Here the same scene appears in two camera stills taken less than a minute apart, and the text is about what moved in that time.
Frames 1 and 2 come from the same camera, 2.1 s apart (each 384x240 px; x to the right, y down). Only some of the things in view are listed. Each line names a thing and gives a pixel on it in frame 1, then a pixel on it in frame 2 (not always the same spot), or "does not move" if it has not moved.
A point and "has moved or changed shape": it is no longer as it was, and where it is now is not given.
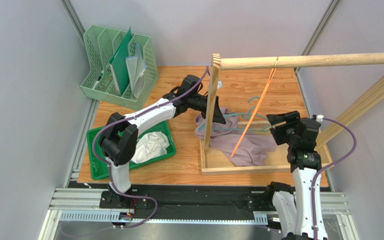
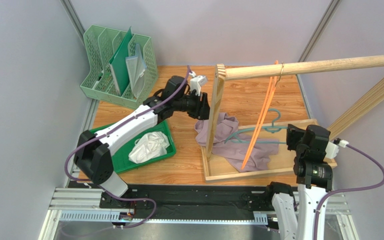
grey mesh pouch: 136,66 does not move
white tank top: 150,145 does not move
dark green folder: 118,64 does not move
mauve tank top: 246,148 has moved or changed shape
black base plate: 202,201 does not move
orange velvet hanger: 255,107 → 262,114
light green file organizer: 101,44 does not move
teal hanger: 245,115 → 233,138
